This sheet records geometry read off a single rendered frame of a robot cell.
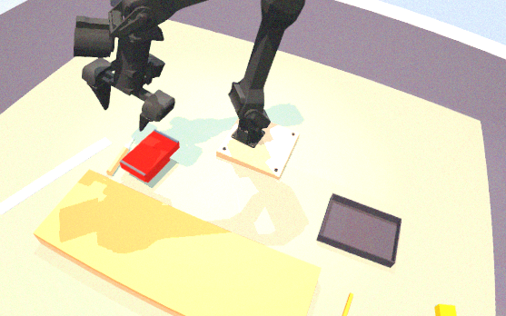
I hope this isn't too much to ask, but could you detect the white flat bar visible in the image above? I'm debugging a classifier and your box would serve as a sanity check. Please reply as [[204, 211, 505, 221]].
[[0, 138, 112, 215]]

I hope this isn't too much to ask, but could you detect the red rectangular block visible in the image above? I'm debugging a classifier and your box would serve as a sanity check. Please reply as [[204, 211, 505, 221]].
[[119, 129, 180, 183]]

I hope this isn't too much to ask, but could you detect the pale yellow floor panel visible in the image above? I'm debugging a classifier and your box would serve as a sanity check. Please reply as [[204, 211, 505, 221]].
[[33, 169, 321, 316]]

